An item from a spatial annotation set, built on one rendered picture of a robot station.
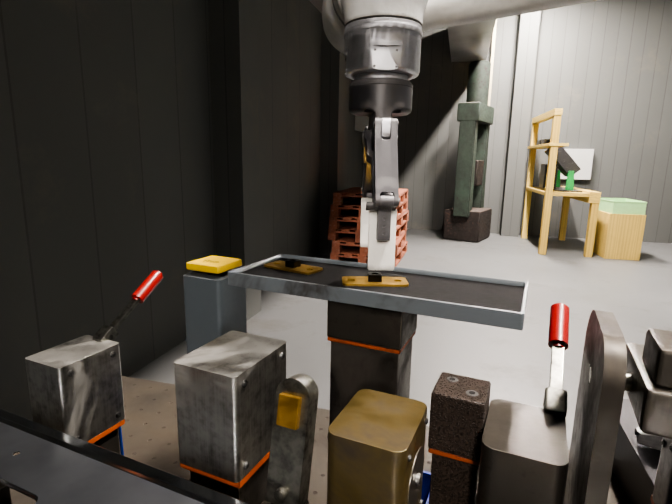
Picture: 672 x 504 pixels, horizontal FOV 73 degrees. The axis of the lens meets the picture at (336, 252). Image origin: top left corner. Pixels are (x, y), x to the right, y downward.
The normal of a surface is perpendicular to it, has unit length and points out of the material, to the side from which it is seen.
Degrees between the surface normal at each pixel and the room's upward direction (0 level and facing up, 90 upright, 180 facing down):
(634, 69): 90
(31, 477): 0
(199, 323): 90
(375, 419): 0
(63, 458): 0
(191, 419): 90
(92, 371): 90
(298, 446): 78
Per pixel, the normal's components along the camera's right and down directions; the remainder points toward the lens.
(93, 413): 0.91, 0.10
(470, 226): -0.52, 0.16
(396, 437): 0.02, -0.98
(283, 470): -0.40, -0.04
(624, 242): -0.21, 0.19
